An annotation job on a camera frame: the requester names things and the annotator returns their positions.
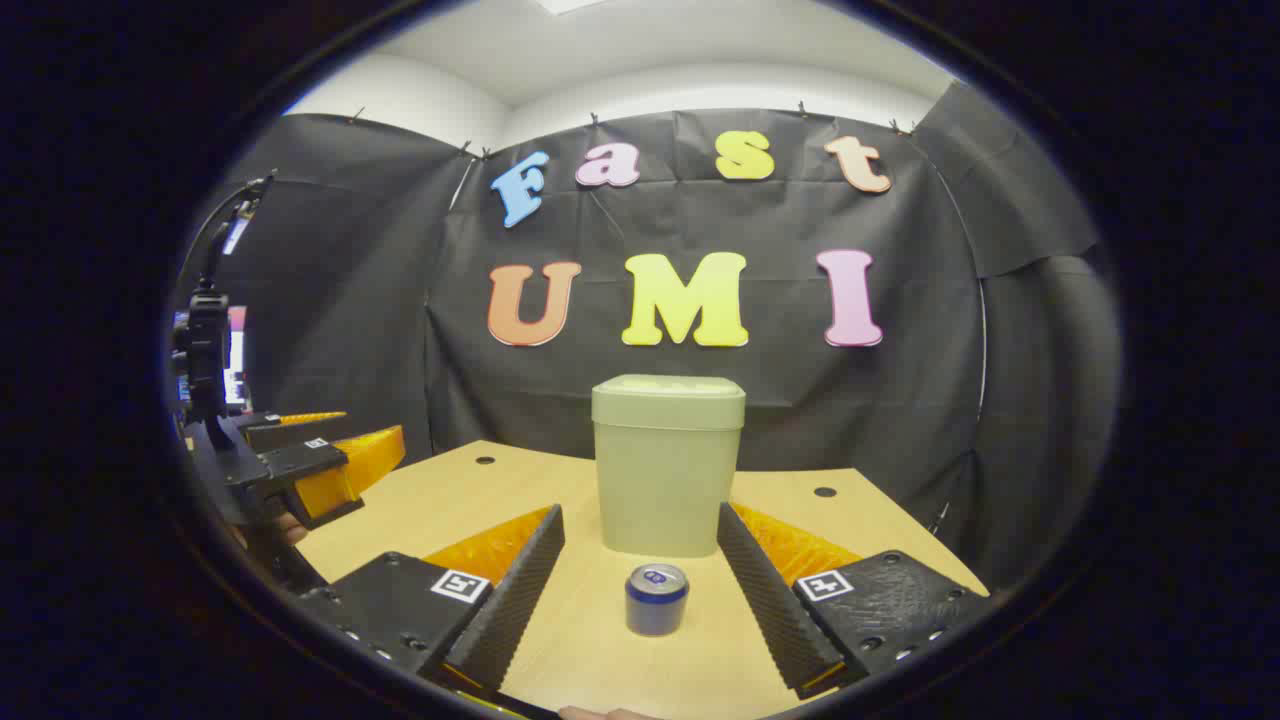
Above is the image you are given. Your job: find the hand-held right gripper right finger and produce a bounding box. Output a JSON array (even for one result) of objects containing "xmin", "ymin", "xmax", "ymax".
[{"xmin": 716, "ymin": 500, "xmax": 996, "ymax": 701}]

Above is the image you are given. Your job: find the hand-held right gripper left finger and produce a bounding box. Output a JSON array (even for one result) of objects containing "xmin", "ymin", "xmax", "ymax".
[{"xmin": 297, "ymin": 503, "xmax": 566, "ymax": 693}]

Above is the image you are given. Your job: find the blue silver pop can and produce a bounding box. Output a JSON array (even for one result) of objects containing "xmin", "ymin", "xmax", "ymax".
[{"xmin": 625, "ymin": 563, "xmax": 691, "ymax": 638}]

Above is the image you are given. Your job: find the green desktop garbage bin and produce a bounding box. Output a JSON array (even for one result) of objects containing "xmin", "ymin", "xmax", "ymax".
[{"xmin": 591, "ymin": 374, "xmax": 747, "ymax": 558}]

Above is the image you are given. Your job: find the wooden desktop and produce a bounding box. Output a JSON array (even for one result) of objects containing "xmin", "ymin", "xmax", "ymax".
[{"xmin": 295, "ymin": 440, "xmax": 991, "ymax": 720}]

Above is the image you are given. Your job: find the computer monitor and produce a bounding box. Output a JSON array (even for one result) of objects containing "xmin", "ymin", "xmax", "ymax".
[{"xmin": 172, "ymin": 305, "xmax": 251, "ymax": 411}]

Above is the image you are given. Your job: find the black backdrop cloth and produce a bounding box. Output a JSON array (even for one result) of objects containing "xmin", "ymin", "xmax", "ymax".
[{"xmin": 175, "ymin": 80, "xmax": 1121, "ymax": 591}]

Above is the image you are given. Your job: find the black camera cable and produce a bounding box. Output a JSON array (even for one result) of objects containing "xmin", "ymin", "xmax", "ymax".
[{"xmin": 200, "ymin": 172, "xmax": 277, "ymax": 293}]

